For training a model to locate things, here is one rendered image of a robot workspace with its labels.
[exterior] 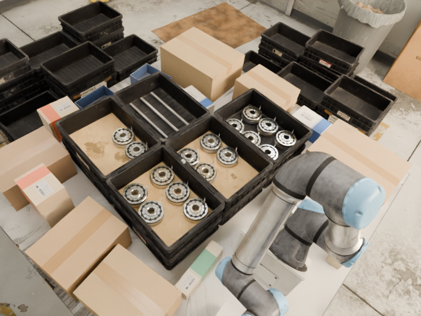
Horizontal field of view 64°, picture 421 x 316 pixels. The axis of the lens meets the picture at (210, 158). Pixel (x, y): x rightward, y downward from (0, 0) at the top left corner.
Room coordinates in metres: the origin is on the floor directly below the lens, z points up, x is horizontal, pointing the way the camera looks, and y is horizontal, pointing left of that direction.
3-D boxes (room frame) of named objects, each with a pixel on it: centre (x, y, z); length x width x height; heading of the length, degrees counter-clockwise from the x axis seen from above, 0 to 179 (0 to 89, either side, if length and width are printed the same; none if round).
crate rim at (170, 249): (0.68, 0.16, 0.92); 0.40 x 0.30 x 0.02; 50
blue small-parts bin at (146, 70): (1.54, 0.42, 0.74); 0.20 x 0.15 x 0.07; 61
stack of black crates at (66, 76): (1.78, 0.98, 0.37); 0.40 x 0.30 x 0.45; 145
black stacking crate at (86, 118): (0.93, 0.47, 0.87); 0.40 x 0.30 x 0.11; 50
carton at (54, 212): (0.64, 0.65, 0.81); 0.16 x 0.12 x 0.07; 55
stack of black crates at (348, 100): (1.84, -0.95, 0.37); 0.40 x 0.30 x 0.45; 55
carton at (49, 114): (1.10, 0.78, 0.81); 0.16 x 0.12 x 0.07; 140
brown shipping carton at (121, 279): (0.30, 0.21, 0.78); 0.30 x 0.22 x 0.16; 62
